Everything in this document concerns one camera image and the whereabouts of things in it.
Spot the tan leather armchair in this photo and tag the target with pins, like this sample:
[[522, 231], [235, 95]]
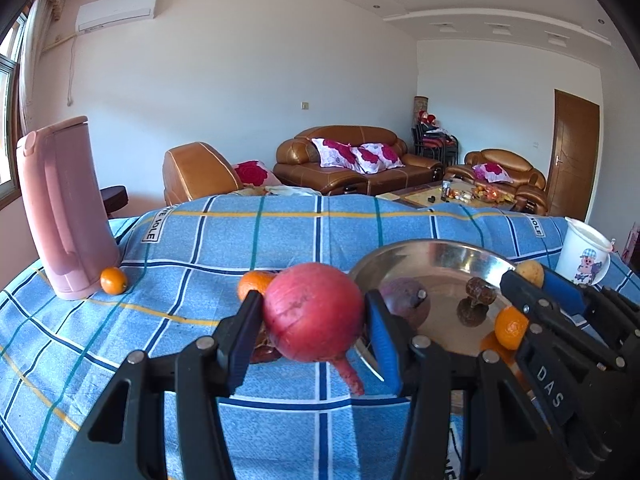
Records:
[[195, 175]]

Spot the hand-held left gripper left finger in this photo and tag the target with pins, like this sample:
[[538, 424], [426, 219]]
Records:
[[242, 345]]

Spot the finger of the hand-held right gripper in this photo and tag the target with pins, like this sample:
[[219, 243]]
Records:
[[525, 300], [565, 287]]

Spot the small white red floral pillow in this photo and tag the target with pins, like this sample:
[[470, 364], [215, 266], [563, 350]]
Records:
[[492, 172]]

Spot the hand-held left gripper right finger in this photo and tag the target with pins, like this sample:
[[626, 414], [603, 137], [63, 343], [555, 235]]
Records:
[[385, 345]]

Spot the white cartoon print cup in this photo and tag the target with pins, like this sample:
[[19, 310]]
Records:
[[580, 255]]

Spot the dark padded stool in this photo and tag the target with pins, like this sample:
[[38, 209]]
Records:
[[114, 200]]

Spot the red round radish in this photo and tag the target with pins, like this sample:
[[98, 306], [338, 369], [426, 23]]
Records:
[[312, 310]]

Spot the red plush toy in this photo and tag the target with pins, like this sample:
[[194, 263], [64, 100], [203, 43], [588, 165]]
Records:
[[429, 119]]

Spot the white air conditioner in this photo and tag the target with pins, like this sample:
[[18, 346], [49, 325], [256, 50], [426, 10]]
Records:
[[115, 10]]

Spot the blue plaid tablecloth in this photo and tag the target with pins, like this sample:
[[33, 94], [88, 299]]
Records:
[[200, 240]]

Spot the window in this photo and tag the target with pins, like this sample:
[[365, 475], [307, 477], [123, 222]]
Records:
[[7, 110]]

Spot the brown wooden door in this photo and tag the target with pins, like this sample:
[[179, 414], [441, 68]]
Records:
[[572, 155]]

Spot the brown leather sofa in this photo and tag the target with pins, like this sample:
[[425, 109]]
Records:
[[400, 176]]

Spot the tall cylindrical floor vase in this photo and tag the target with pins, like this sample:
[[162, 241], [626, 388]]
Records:
[[420, 107]]

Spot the brown leather armchair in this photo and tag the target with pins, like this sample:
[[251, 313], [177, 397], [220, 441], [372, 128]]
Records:
[[505, 157]]

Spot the small orange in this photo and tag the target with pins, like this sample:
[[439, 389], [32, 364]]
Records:
[[114, 280]]

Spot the small jar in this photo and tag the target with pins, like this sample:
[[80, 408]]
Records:
[[445, 192]]

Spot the pile of snacks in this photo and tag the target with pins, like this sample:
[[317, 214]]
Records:
[[480, 192]]

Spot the yellow fruit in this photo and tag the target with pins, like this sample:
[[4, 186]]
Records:
[[531, 271]]

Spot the pink red rose pillow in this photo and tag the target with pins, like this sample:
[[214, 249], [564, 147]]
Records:
[[255, 174]]

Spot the stainless steel bowl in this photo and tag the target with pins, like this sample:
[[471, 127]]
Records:
[[440, 260]]

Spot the pink electric kettle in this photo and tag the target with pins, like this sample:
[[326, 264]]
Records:
[[65, 210]]

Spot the brown wrinkled fruit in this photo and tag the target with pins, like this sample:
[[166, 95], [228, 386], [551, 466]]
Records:
[[265, 352], [479, 290]]

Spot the wooden coffee table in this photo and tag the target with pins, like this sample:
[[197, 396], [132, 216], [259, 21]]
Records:
[[415, 195]]

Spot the stacked dark chairs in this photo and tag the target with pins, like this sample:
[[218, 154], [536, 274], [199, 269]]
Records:
[[435, 142]]

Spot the curtain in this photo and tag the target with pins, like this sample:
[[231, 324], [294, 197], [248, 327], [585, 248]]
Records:
[[35, 60]]

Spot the white cloth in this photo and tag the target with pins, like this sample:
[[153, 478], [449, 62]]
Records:
[[290, 190]]

